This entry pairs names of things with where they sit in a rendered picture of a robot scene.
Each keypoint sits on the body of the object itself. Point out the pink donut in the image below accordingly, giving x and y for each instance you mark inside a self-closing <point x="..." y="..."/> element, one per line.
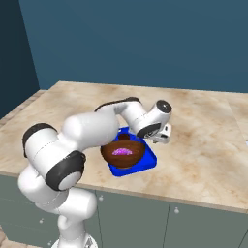
<point x="122" y="151"/>

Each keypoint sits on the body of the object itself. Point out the white round knob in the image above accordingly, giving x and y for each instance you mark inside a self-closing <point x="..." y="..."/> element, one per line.
<point x="101" y="197"/>
<point x="49" y="243"/>
<point x="41" y="221"/>
<point x="176" y="210"/>

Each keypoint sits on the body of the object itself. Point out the grey drawer front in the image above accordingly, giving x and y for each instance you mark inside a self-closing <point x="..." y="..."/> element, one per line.
<point x="19" y="219"/>
<point x="13" y="189"/>

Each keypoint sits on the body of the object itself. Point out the brown bowl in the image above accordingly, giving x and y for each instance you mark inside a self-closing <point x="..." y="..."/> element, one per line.
<point x="124" y="160"/>

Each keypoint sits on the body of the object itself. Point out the blue tray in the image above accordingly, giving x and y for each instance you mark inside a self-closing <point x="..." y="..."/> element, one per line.
<point x="147" y="158"/>

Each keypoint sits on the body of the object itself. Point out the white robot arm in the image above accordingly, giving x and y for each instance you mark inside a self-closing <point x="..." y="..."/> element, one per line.
<point x="90" y="129"/>

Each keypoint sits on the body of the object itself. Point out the brown cupcake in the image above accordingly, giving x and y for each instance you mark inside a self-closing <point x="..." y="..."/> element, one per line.
<point x="124" y="137"/>

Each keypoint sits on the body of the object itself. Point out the grey cupboard door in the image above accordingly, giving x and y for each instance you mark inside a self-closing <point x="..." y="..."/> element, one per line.
<point x="206" y="229"/>
<point x="132" y="223"/>

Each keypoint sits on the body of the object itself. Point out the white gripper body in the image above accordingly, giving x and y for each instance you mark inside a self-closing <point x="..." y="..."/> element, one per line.
<point x="161" y="139"/>

